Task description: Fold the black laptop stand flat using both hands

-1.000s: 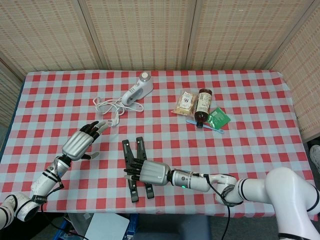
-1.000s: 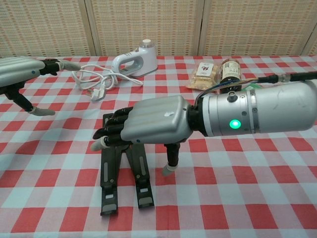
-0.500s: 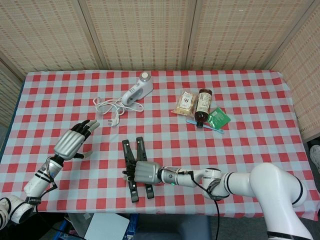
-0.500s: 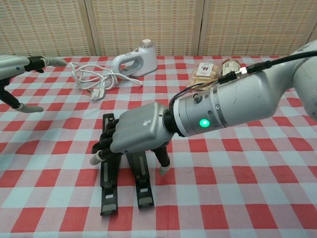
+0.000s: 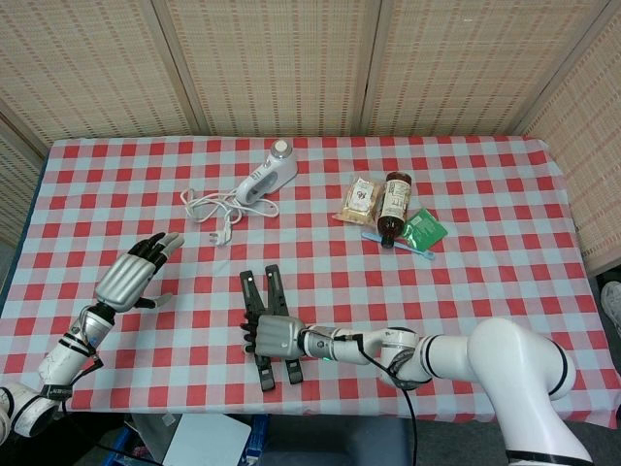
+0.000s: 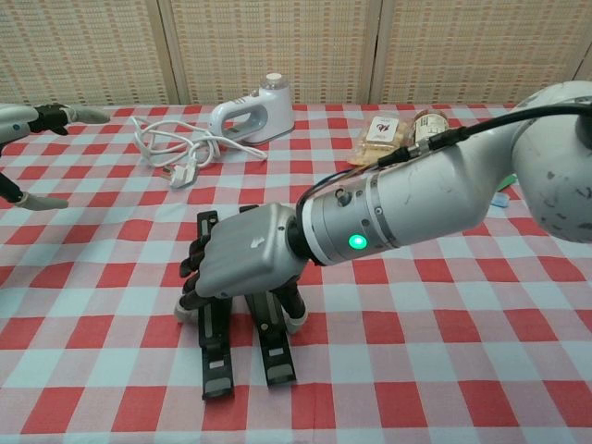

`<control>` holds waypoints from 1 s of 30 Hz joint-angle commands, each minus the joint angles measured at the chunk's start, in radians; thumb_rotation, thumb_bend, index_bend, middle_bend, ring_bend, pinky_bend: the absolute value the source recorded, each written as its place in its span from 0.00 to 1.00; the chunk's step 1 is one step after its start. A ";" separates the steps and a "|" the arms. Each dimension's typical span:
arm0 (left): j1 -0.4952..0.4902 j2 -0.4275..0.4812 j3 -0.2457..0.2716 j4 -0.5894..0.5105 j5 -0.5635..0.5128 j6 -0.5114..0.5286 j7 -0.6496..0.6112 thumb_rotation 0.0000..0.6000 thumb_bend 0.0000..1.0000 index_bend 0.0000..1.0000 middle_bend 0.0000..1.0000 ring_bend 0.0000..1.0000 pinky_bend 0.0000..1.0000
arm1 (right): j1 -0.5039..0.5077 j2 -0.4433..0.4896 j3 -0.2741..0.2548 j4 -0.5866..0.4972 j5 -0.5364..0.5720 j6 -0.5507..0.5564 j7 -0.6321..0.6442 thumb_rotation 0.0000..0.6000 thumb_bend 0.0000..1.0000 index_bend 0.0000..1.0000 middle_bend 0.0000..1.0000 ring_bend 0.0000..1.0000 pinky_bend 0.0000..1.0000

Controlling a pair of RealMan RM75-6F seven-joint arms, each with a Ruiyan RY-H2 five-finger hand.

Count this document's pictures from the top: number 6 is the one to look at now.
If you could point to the clear snack packet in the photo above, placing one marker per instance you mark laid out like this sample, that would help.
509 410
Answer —
384 131

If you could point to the white handheld electric appliance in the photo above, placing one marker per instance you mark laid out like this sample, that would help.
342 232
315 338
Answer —
273 115

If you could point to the brown labelled bottle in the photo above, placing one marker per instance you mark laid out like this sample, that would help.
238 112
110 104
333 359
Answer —
427 122

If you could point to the green foil sachet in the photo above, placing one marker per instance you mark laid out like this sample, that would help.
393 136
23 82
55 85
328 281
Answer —
509 181

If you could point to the woven bamboo screen panel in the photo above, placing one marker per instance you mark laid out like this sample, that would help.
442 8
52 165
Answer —
277 37
481 46
78 46

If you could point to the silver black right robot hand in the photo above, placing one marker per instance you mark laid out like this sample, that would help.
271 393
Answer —
245 254

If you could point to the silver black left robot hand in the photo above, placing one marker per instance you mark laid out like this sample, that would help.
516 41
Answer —
18 122

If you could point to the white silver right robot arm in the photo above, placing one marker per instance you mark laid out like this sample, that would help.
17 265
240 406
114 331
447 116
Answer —
416 203

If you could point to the black folding laptop stand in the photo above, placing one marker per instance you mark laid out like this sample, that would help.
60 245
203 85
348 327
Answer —
217 351

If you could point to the red white checkered tablecloth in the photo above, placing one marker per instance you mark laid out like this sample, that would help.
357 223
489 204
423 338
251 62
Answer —
416 347

